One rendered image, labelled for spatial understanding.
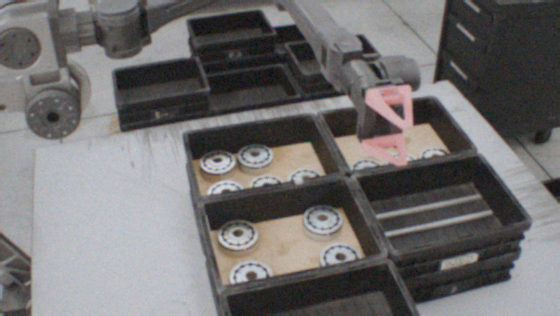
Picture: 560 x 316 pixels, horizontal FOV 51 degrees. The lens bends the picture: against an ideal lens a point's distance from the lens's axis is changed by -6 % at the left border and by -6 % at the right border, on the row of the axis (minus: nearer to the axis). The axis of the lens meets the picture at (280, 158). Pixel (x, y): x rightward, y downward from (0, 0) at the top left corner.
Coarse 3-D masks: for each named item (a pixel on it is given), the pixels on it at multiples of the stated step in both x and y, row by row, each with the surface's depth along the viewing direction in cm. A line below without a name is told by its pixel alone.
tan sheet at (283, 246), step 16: (256, 224) 163; (272, 224) 163; (288, 224) 163; (272, 240) 159; (288, 240) 159; (304, 240) 159; (336, 240) 159; (352, 240) 159; (224, 256) 154; (256, 256) 154; (272, 256) 154; (288, 256) 154; (304, 256) 154; (224, 272) 150; (272, 272) 150; (288, 272) 150
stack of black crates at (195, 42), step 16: (208, 16) 312; (224, 16) 314; (240, 16) 317; (256, 16) 320; (192, 32) 299; (208, 32) 317; (224, 32) 320; (240, 32) 321; (256, 32) 321; (272, 32) 300; (192, 48) 307; (208, 48) 292; (224, 48) 295; (240, 48) 297; (256, 48) 300; (272, 48) 302; (208, 64) 296; (224, 64) 299; (240, 64) 303; (256, 64) 305; (272, 64) 307
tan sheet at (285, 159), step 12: (300, 144) 190; (276, 156) 185; (288, 156) 185; (300, 156) 185; (312, 156) 185; (276, 168) 181; (288, 168) 181; (312, 168) 181; (204, 180) 177; (228, 180) 177; (240, 180) 177; (204, 192) 173
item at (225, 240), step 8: (224, 224) 159; (232, 224) 159; (240, 224) 159; (248, 224) 159; (224, 232) 156; (248, 232) 156; (256, 232) 156; (224, 240) 155; (232, 240) 154; (240, 240) 154; (248, 240) 154; (232, 248) 152; (240, 248) 152
